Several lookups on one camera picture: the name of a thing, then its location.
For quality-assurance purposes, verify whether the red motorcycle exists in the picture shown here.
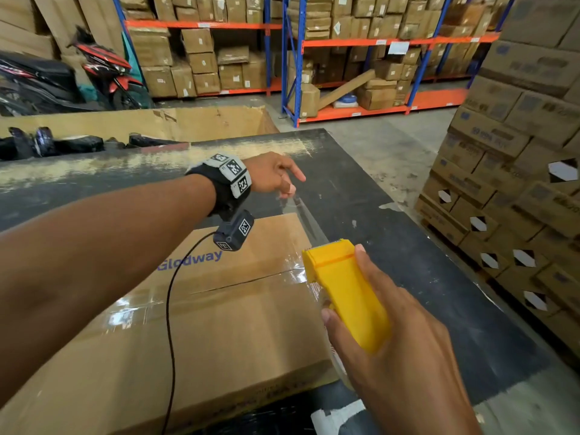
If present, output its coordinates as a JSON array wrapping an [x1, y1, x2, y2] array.
[[68, 25, 153, 111]]

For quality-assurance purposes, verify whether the pile of black wrapped parcels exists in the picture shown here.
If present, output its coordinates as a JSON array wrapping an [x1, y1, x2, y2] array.
[[0, 126, 180, 162]]

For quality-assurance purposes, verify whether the leaning tall cardboard carton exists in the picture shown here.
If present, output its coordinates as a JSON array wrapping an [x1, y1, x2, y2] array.
[[288, 83, 321, 119]]

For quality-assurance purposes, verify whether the person's left forearm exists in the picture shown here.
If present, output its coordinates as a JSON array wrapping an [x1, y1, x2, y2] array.
[[0, 174, 218, 409]]

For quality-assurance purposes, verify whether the long flat cardboard plank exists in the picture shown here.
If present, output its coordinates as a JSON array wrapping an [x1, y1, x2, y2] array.
[[317, 69, 377, 111]]

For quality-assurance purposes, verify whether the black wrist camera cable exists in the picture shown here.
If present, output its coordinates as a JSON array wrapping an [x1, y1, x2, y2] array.
[[161, 231, 218, 435]]

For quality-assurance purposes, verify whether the yellow tape dispenser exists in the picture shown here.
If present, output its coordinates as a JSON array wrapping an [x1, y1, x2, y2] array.
[[301, 239, 393, 391]]

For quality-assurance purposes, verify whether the stack of large plain cartons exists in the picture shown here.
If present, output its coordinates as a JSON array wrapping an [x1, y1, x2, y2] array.
[[0, 0, 126, 60]]

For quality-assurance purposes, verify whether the person's left hand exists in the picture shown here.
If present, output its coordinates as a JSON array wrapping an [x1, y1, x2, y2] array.
[[242, 151, 307, 201]]

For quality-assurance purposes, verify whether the brown cardboard box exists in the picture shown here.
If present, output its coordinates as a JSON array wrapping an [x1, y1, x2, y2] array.
[[0, 212, 339, 435]]

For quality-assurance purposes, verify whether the black motorcycle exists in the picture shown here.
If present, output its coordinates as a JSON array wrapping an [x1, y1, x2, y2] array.
[[0, 50, 111, 117]]

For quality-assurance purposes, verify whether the blue orange shelving with boxes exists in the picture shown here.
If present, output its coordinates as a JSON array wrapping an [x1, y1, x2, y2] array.
[[118, 0, 514, 118]]

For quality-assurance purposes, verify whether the blue orange shelving rack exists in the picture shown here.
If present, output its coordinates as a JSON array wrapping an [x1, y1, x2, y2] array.
[[111, 0, 285, 98], [280, 0, 518, 129]]

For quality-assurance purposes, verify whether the pallet stack of printed cartons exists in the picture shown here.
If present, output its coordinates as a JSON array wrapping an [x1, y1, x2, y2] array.
[[413, 0, 580, 359]]

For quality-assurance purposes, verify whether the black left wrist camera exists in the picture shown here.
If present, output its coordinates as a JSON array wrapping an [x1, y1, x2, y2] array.
[[213, 208, 256, 253]]

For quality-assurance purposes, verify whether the left wrist tracker band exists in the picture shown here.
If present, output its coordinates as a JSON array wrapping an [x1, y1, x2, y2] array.
[[185, 153, 253, 219]]

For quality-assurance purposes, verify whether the large open cardboard bin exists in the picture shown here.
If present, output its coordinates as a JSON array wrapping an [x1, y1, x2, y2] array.
[[0, 105, 280, 153]]

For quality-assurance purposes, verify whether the person's right hand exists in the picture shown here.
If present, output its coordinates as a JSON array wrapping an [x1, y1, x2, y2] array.
[[320, 244, 484, 435]]

